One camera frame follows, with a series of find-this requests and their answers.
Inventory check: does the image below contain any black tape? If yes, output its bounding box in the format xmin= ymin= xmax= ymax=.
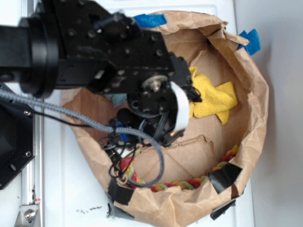
xmin=208 ymin=163 xmax=242 ymax=194
xmin=210 ymin=200 xmax=236 ymax=220
xmin=107 ymin=178 xmax=134 ymax=205

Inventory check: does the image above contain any blue tape right strip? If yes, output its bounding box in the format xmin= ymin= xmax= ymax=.
xmin=238 ymin=29 xmax=261 ymax=56

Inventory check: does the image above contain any blue tape strip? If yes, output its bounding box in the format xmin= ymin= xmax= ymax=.
xmin=134 ymin=14 xmax=167 ymax=28
xmin=238 ymin=29 xmax=261 ymax=56

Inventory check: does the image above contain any black tape bottom right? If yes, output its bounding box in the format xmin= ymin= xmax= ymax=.
xmin=210 ymin=200 xmax=236 ymax=220

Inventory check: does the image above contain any brown paper bag bin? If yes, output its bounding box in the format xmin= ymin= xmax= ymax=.
xmin=73 ymin=11 xmax=269 ymax=227

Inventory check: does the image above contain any metal corner bracket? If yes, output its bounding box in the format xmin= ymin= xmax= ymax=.
xmin=14 ymin=204 xmax=41 ymax=227

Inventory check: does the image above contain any black tape lower left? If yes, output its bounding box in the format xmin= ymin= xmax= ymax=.
xmin=107 ymin=178 xmax=134 ymax=205

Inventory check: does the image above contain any multicolored twisted rope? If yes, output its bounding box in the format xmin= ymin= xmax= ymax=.
xmin=119 ymin=144 xmax=240 ymax=191

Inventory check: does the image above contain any blue tape top strip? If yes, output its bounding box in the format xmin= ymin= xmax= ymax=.
xmin=134 ymin=14 xmax=167 ymax=28

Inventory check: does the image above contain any teal microfiber cloth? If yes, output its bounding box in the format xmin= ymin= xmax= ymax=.
xmin=105 ymin=94 xmax=127 ymax=107

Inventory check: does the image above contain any yellow microfiber cloth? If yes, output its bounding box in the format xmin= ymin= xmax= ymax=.
xmin=189 ymin=67 xmax=238 ymax=125

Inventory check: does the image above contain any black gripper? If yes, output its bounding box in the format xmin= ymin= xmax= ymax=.
xmin=56 ymin=11 xmax=192 ymax=147

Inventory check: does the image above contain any aluminium frame rail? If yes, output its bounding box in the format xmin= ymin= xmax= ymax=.
xmin=20 ymin=0 xmax=45 ymax=227

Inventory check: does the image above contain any grey braided cable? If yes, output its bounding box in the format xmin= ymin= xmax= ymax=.
xmin=0 ymin=91 xmax=166 ymax=188

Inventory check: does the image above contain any black tape lower right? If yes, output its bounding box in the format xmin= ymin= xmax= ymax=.
xmin=208 ymin=163 xmax=242 ymax=194

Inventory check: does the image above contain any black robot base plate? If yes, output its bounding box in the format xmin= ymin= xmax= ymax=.
xmin=0 ymin=97 xmax=34 ymax=190

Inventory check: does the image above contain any white flat ribbon cable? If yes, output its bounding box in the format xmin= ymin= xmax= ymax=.
xmin=170 ymin=81 xmax=190 ymax=133

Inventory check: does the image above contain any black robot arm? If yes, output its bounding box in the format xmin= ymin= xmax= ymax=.
xmin=0 ymin=0 xmax=193 ymax=146

